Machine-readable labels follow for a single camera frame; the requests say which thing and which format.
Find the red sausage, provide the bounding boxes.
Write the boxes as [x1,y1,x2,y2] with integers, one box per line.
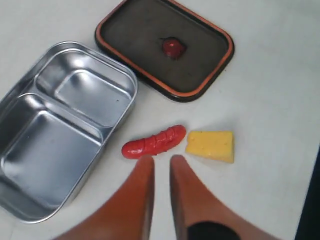
[121,124,187,159]

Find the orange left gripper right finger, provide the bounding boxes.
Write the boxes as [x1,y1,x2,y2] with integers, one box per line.
[169,154,248,240]

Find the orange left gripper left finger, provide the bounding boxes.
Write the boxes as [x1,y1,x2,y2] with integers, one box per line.
[58,156,155,240]

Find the stainless steel lunch box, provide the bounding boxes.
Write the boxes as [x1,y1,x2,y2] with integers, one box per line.
[0,41,138,224]

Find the dark transparent lunch box lid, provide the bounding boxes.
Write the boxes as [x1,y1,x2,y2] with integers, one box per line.
[94,0,235,103]

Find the yellow cheese block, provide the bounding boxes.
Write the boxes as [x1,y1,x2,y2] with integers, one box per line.
[185,131,235,164]

